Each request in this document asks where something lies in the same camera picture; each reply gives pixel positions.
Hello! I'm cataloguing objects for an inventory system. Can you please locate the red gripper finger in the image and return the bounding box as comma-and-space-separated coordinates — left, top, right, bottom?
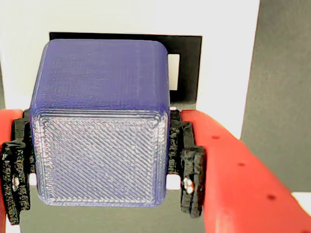
0, 109, 37, 233
167, 109, 311, 233

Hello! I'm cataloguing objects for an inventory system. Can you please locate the blue cube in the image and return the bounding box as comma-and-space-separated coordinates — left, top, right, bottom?
29, 38, 171, 208

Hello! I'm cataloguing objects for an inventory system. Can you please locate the black white marker board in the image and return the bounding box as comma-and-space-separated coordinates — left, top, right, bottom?
0, 0, 311, 233

